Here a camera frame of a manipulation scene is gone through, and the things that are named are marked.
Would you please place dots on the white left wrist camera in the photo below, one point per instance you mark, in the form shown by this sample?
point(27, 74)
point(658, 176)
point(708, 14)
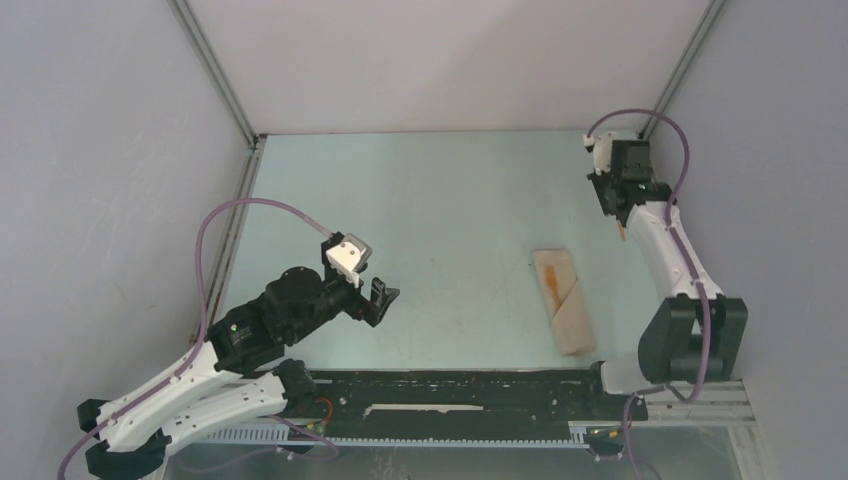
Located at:
point(347, 254)

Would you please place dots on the beige cloth napkin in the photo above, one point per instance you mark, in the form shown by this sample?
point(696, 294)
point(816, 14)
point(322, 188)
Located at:
point(571, 325)

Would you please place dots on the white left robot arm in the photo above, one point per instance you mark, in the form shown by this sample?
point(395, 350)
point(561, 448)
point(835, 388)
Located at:
point(239, 371)

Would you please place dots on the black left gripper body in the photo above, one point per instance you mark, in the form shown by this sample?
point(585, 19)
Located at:
point(340, 295)

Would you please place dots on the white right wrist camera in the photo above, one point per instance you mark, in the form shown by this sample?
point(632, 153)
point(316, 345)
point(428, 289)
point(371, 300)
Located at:
point(600, 148)

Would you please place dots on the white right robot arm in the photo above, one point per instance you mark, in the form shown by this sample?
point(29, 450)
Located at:
point(696, 333)

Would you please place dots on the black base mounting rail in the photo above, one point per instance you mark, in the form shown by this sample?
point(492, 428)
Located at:
point(498, 406)

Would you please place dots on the orange plastic fork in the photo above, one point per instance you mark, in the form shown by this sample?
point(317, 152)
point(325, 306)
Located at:
point(553, 286)

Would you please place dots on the aluminium corner frame post right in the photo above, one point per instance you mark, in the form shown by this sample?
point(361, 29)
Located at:
point(697, 41)

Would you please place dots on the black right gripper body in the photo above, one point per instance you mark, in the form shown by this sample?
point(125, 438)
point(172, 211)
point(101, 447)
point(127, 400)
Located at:
point(603, 184)

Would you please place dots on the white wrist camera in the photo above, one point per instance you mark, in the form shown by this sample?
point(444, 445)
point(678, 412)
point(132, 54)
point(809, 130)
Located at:
point(347, 254)
point(600, 148)

